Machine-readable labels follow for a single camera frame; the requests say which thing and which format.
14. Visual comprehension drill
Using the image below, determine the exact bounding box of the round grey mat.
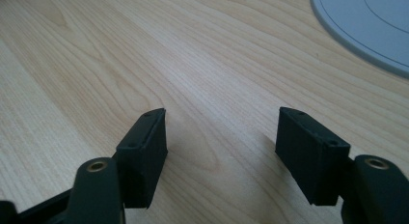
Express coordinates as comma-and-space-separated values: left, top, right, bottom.
309, 0, 409, 79

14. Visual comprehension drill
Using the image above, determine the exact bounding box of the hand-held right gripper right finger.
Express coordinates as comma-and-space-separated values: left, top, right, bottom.
275, 106, 351, 207

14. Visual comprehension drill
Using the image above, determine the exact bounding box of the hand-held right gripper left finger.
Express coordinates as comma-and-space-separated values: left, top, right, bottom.
113, 107, 169, 210

